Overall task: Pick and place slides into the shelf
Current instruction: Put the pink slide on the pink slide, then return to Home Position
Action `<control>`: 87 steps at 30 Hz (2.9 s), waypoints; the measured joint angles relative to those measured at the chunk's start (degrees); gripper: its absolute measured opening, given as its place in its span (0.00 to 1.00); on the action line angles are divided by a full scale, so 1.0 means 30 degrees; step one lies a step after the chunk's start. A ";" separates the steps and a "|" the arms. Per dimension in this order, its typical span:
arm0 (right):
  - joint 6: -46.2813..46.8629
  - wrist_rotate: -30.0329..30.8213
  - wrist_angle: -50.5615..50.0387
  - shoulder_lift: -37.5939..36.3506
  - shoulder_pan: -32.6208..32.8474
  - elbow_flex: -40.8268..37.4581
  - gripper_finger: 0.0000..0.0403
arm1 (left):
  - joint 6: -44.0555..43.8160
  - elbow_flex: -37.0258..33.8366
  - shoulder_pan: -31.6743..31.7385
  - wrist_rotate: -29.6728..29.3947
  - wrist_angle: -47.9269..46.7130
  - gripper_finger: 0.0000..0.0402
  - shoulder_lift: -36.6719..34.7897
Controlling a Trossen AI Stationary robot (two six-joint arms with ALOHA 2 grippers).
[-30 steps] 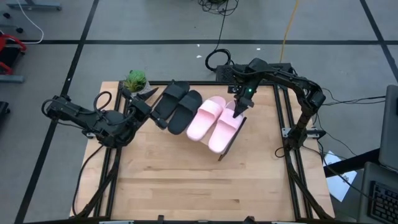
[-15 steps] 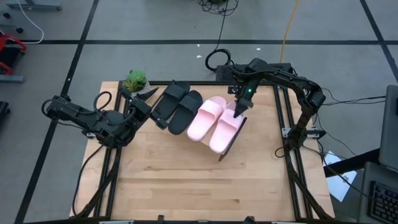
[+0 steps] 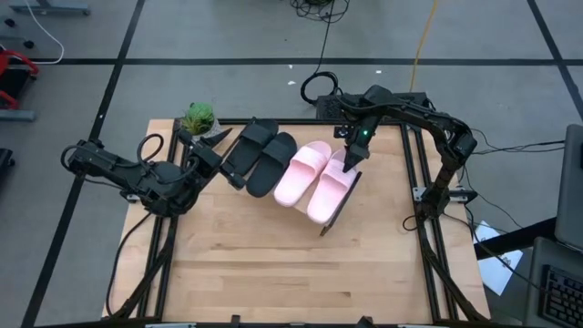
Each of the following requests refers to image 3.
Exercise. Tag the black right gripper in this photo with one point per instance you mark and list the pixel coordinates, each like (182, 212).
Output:
(362, 139)

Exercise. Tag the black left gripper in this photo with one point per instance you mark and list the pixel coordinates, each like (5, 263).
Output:
(207, 159)

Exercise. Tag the black slide sandal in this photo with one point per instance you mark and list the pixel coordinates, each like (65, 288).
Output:
(273, 164)
(255, 136)

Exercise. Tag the pink slide sandal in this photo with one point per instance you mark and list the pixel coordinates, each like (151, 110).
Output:
(300, 173)
(330, 196)

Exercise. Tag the wooden shelf black metal legs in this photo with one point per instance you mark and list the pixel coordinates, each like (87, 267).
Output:
(340, 203)

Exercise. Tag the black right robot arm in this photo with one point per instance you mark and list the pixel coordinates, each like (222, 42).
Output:
(410, 111)

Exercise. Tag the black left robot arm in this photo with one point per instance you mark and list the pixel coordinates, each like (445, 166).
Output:
(114, 166)

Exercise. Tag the green artificial plant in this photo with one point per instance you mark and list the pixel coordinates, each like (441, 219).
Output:
(199, 117)

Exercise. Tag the white paper sheet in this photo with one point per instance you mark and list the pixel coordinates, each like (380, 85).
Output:
(498, 273)

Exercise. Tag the grey side desk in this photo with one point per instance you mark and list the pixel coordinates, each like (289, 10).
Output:
(537, 273)

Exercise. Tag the grey laptop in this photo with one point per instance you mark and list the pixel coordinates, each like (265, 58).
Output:
(571, 191)

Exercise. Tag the red cart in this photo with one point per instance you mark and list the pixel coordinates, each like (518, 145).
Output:
(18, 57)

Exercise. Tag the black keyboard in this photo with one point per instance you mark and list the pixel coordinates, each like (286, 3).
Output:
(565, 298)

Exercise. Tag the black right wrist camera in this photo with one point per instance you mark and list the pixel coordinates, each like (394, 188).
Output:
(342, 131)

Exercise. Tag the black aluminium table frame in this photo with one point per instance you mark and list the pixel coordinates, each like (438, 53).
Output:
(309, 122)

